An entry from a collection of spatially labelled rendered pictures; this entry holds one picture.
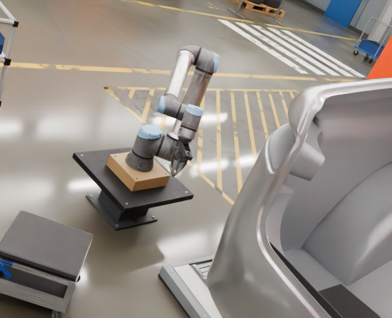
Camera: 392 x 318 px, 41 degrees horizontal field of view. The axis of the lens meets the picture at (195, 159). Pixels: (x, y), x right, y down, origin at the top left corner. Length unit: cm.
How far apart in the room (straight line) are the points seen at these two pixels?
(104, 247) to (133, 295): 40
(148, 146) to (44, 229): 92
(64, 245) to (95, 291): 43
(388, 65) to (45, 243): 206
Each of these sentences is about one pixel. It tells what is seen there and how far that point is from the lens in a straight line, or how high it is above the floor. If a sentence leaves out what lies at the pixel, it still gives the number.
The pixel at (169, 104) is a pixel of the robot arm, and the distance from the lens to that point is 274.
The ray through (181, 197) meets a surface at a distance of 343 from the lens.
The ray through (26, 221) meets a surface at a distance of 274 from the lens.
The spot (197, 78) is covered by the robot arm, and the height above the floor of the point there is 106.
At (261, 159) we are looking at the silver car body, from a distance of 171.
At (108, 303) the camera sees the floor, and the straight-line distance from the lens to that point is 294.
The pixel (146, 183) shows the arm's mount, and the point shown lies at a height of 35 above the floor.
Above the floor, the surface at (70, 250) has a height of 34.
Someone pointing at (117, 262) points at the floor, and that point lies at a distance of 320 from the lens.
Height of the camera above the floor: 205
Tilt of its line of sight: 26 degrees down
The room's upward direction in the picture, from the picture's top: 24 degrees clockwise
